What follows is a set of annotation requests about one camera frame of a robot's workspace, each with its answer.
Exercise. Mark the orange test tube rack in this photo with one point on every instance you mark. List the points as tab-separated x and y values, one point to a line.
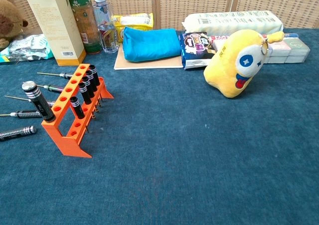
67	145

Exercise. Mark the blue table cloth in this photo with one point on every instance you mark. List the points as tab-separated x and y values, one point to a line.
174	160

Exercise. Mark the blue fabric pouch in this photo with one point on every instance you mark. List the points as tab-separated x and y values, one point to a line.
149	44

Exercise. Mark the dark purple printed packet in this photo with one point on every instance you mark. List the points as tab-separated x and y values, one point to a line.
197	48

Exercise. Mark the yellow plush toy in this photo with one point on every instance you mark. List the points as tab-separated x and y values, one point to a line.
224	70

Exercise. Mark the yellow snack bag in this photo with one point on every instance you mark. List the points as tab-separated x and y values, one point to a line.
134	20

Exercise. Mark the plastic food wrap box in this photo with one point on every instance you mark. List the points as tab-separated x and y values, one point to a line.
220	37

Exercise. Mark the clear water bottle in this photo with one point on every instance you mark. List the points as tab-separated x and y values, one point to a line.
106	23

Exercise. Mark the woven rattan folding screen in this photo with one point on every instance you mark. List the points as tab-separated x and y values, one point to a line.
199	0

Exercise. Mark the white paper towel pack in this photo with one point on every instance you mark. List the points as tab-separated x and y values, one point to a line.
236	21

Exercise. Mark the green tea bottle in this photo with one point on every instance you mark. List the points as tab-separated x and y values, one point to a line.
83	15

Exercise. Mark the tall yellow cardboard box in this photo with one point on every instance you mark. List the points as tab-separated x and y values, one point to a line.
54	23

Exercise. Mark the wet wipes pack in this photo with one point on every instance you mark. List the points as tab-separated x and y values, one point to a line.
25	48

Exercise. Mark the brown capybara plush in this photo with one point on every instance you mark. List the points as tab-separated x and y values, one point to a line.
7	20

